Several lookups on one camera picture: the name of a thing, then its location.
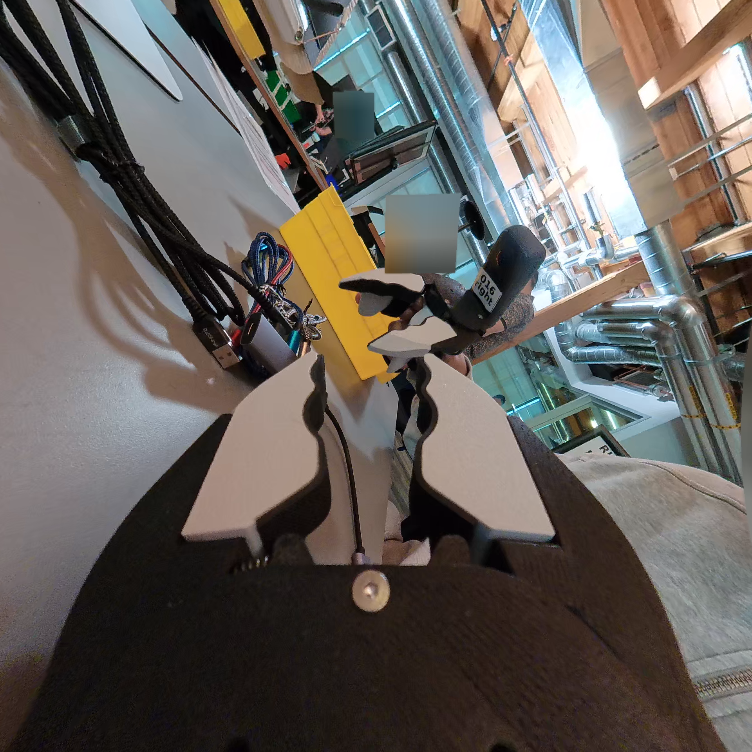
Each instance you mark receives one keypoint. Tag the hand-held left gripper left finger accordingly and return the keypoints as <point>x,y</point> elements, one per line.
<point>252,470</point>

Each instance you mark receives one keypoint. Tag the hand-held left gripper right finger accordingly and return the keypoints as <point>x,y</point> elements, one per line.
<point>482,470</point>

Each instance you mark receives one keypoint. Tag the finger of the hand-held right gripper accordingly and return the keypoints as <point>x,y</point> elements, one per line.
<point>373,304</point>
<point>411,338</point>

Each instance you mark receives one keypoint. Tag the person's right forearm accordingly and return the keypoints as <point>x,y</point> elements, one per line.
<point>463,367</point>

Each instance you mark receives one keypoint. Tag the person's right hand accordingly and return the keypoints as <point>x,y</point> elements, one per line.
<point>414,308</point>

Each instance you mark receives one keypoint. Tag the black round disc on pole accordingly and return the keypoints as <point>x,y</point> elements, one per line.
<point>474,220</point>

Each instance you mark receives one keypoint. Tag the yellow plastic bin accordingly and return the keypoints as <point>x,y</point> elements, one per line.
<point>241,23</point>
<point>329,264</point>

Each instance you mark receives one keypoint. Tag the wooden beam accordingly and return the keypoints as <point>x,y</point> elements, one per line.
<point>693,70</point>
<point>587,299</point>

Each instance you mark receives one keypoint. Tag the black framed sign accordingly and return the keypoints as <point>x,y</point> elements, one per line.
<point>593,443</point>

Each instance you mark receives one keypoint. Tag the grey monitor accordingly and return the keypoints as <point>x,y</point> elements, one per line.
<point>388,156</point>

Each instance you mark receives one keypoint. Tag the silver ventilation pipes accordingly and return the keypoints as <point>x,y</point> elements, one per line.
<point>675,317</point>

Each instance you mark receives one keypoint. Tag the white paper sheet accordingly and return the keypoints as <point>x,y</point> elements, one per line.
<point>258,147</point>

